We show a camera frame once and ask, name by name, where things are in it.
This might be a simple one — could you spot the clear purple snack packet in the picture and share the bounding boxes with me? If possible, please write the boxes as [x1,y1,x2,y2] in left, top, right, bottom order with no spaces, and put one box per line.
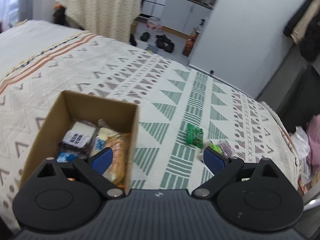
[217,140,235,158]

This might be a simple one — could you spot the orange bread packet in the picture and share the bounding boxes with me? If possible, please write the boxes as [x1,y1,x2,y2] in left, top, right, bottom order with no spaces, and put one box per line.
[103,133,131,186]

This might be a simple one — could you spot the blue snack packet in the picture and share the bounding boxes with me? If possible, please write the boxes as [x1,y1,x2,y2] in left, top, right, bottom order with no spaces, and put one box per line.
[57,151,78,163]

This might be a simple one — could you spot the white black snack packet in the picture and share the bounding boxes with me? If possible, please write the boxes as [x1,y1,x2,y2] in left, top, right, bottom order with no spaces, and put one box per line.
[58,121,98,155]

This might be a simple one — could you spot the bright green snack packet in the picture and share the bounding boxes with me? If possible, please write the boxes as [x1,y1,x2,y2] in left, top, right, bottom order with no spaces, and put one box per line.
[208,142,223,154]

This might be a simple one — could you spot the purple wafer packet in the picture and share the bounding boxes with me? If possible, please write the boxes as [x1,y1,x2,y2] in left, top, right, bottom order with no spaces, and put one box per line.
[89,127,119,157]

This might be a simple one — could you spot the dark green snack packet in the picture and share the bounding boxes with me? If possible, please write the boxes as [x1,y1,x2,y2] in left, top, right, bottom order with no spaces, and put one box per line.
[185,123,203,148]

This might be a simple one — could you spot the patterned bed blanket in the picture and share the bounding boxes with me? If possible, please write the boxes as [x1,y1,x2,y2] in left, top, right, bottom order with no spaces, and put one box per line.
[1,29,299,231]

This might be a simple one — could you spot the brown cardboard box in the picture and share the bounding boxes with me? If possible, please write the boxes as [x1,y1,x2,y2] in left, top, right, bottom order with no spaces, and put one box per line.
[20,90,139,193]

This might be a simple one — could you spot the white plastic bag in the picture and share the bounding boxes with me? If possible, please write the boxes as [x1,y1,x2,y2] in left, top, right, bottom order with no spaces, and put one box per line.
[290,126,311,184]

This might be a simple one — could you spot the pink cloth pile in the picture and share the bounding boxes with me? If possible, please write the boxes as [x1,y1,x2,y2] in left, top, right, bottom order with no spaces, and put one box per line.
[306,115,320,173]

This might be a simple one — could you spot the black shoes on floor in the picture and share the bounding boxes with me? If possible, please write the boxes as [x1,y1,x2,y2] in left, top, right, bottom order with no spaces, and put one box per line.
[129,32,175,54]

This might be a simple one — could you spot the round table with dotted cloth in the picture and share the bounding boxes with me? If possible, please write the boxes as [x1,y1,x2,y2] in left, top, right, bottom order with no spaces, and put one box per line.
[56,0,142,43]

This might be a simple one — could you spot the pink water bottle pack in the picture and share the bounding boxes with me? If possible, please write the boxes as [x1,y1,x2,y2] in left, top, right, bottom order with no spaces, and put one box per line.
[146,17,163,32]

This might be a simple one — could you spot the white kitchen cabinet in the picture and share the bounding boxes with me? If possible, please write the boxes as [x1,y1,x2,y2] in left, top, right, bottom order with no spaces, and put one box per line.
[160,0,212,38]

